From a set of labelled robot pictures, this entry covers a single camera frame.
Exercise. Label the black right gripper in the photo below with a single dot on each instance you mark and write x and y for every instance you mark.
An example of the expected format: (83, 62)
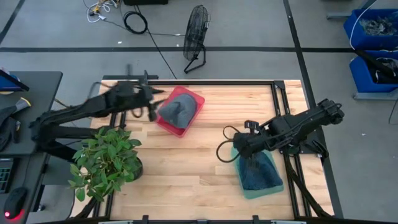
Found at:
(252, 143)

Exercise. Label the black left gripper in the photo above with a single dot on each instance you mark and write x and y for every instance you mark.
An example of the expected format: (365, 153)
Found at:
(140, 95)

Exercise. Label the grey cloth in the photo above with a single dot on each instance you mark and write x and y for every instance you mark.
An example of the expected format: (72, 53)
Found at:
(180, 110)

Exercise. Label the dark blue cloth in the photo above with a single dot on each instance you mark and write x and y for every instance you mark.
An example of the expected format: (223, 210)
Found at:
(259, 172)

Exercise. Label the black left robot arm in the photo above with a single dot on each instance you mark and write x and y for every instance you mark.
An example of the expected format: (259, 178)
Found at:
(77, 109)

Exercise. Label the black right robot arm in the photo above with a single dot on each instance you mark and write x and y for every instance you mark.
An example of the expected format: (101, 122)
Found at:
(298, 123)

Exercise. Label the red plastic bin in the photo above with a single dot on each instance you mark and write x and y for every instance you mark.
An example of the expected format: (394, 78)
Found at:
(186, 93)

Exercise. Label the teal plastic bin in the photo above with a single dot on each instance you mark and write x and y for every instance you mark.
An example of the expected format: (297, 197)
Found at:
(264, 193)

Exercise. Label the black plant pot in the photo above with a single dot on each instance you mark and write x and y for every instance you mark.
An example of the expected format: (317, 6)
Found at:
(139, 169)

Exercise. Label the black floor fan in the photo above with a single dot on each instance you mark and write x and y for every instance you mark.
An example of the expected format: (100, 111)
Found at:
(195, 31)

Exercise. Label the green leafy potted plant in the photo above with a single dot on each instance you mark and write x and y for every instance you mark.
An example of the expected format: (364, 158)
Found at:
(105, 158)

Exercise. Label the black box on floor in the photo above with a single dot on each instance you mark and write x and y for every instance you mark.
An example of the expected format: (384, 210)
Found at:
(145, 2)

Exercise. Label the black side desk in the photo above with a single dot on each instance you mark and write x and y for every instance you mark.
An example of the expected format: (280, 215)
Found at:
(40, 90)

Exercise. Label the grey tool with yellow tip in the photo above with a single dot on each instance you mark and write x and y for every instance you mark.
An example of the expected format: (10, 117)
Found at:
(23, 103)

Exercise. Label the blue storage bin with clutter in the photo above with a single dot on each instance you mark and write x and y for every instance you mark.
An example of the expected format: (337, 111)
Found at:
(373, 34)

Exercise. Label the black keyboard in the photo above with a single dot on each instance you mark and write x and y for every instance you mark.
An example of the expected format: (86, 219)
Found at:
(4, 175)

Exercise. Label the black computer mouse red light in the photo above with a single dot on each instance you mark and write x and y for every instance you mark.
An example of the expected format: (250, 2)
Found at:
(14, 202)

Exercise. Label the black aluminium table frame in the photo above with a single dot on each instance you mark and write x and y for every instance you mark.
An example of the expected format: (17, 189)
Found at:
(289, 174)

